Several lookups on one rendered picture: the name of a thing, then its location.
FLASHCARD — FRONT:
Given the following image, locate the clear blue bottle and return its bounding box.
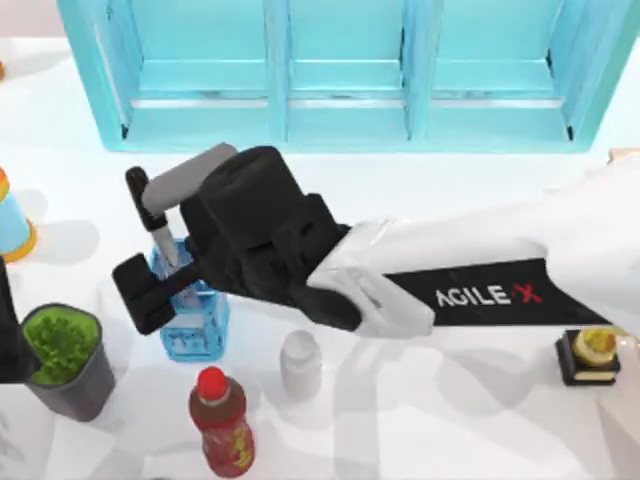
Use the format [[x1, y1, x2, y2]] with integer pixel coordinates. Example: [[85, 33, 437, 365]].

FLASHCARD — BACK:
[[149, 237, 232, 364]]

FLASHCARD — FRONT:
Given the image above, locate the grey pot green plant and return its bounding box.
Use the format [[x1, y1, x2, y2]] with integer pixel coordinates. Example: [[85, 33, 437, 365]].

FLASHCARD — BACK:
[[19, 302, 117, 422]]

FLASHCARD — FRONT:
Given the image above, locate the blue and orange bottle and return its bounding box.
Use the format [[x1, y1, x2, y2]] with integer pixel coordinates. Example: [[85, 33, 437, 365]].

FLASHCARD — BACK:
[[0, 166, 39, 264]]

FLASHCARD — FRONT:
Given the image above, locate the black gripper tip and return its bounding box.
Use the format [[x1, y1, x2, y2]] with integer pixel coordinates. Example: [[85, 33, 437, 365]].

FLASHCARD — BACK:
[[0, 254, 39, 387]]

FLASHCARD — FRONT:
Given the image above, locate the red capped brown bottle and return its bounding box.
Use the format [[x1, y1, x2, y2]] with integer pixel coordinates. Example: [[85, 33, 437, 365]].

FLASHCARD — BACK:
[[188, 365, 259, 480]]

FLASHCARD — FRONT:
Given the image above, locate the white bottle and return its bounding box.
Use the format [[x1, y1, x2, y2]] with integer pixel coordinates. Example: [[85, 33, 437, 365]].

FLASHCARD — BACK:
[[279, 329, 324, 400]]

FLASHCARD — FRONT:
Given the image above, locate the light blue rack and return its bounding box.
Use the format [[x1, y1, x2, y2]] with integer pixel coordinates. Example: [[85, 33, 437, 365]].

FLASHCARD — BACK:
[[56, 0, 640, 154]]

